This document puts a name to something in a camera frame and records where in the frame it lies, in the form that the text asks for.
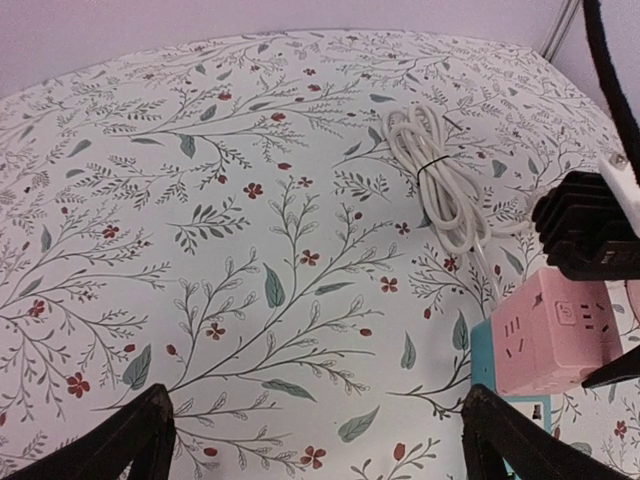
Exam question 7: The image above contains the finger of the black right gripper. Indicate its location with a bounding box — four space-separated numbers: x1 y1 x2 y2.
581 346 640 389

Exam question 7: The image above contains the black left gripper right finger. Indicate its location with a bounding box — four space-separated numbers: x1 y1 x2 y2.
461 384 625 480

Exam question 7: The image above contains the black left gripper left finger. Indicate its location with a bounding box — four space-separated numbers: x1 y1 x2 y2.
9 383 176 480

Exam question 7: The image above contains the teal power strip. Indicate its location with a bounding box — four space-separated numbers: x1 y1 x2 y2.
470 320 552 433

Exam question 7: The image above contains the pink cube socket adapter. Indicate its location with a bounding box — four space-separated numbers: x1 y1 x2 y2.
490 267 623 396

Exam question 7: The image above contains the floral patterned table mat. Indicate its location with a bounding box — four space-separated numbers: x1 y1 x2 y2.
1 31 620 479

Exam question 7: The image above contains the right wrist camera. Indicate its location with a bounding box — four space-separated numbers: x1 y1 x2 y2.
532 154 639 281

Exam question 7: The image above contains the white coiled strip cable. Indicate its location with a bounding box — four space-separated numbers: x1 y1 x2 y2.
380 102 539 261

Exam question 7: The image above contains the right aluminium frame post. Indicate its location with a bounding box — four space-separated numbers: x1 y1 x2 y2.
538 0 581 63

